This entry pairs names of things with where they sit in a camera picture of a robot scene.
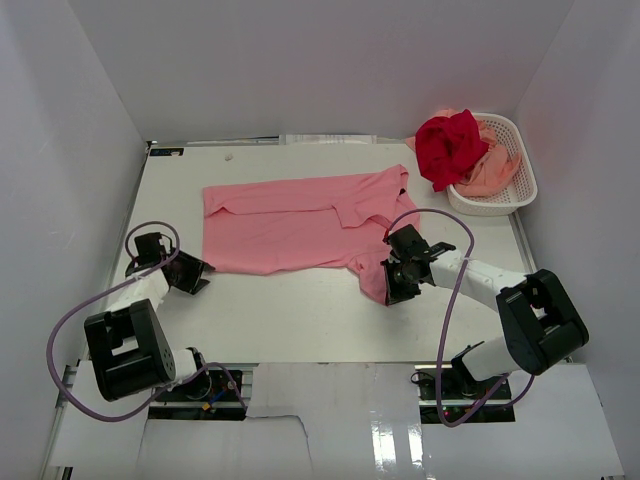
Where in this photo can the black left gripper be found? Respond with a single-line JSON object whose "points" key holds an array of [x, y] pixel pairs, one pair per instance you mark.
{"points": [[185, 257]]}

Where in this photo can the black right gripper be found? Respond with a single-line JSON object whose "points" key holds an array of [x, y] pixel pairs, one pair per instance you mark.
{"points": [[394, 294]]}

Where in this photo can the pink t-shirt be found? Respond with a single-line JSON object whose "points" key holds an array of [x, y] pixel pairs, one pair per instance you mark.
{"points": [[290, 225]]}

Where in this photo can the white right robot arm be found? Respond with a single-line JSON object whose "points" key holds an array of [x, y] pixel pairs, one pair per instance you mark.
{"points": [[540, 324]]}

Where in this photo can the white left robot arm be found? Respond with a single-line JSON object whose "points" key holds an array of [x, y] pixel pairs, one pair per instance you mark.
{"points": [[128, 348]]}

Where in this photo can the red t-shirt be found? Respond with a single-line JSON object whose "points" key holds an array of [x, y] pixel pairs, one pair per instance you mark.
{"points": [[448, 147]]}

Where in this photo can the peach orange t-shirt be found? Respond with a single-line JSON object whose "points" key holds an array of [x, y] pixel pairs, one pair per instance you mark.
{"points": [[454, 148]]}

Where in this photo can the white plastic laundry basket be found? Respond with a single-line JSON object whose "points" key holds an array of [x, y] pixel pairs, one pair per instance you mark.
{"points": [[500, 182]]}

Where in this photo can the white paper label sheet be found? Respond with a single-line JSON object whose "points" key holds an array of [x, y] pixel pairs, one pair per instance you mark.
{"points": [[326, 139]]}

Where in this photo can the white cardboard front cover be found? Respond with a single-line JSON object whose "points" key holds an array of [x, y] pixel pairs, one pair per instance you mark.
{"points": [[353, 421]]}

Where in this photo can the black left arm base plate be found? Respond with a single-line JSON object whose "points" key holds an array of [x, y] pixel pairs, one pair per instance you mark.
{"points": [[215, 385]]}

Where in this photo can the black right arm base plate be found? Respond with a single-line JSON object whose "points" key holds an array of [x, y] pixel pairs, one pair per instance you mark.
{"points": [[456, 390]]}

